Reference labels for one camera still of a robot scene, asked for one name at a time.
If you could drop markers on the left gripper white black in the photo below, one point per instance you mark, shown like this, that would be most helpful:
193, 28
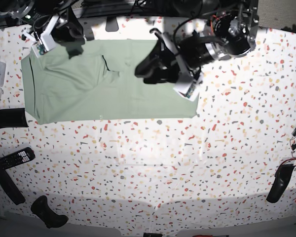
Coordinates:
165, 64

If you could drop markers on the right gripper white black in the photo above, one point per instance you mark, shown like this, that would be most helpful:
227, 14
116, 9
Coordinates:
68, 32

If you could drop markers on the green T-shirt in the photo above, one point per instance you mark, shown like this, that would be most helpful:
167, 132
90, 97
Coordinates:
97, 81

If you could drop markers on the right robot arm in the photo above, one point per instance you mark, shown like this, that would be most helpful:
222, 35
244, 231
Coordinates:
17, 9

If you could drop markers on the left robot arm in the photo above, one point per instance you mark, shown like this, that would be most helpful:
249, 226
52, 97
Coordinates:
230, 32

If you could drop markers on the black cylinder tube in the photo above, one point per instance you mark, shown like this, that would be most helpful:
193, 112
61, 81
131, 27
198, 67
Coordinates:
13, 118

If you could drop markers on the black TV remote control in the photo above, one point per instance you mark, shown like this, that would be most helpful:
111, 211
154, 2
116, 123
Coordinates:
17, 158

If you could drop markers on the long black bar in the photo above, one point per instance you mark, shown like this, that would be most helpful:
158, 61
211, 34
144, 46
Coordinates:
10, 188

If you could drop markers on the grey camera mount base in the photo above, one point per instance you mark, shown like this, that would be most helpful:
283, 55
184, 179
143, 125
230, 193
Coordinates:
111, 24

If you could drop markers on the black curved handle right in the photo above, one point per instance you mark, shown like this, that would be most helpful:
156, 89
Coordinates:
282, 179

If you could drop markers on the black curved handle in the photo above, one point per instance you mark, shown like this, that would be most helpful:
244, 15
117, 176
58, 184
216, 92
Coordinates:
41, 209
282, 179

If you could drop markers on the red handled screwdriver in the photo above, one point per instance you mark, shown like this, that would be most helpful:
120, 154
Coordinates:
210, 236

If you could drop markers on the black curved handle left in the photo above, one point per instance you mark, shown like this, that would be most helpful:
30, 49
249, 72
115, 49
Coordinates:
41, 209

